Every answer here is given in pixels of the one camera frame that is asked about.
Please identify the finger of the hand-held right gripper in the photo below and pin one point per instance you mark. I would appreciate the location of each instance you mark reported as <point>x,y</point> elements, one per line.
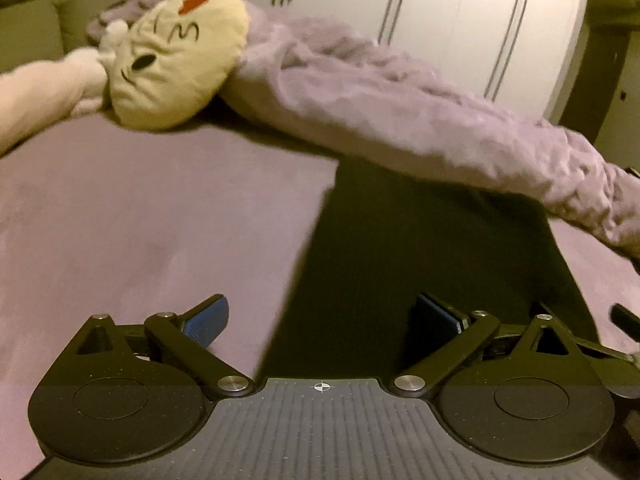
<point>612,354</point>
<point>627,317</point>

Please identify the pale pink plush toy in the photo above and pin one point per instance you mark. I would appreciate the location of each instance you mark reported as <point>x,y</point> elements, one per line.
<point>45,90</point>

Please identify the cream plush face cushion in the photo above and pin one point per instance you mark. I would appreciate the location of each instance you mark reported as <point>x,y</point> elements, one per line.
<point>175,55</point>

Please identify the lilac bed sheet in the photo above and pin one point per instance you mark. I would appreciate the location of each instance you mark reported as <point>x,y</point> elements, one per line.
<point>150,220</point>

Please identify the black knit sweater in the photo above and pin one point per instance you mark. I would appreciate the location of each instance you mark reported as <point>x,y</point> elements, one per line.
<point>425,240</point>

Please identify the rumpled lilac duvet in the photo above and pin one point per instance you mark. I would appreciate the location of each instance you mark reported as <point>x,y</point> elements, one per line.
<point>400,110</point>

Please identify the dark door frame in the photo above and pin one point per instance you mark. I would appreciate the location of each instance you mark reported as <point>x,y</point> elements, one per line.
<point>607,90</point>

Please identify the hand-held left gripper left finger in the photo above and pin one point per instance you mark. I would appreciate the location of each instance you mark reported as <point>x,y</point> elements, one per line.
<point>207,317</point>

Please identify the white wardrobe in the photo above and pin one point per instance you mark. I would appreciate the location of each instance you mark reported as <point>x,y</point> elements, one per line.
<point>450,25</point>

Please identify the green sofa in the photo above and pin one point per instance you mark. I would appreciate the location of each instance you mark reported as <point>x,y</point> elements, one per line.
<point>60,0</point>

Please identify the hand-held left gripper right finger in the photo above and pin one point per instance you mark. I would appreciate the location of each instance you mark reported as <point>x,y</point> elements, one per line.
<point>437,316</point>

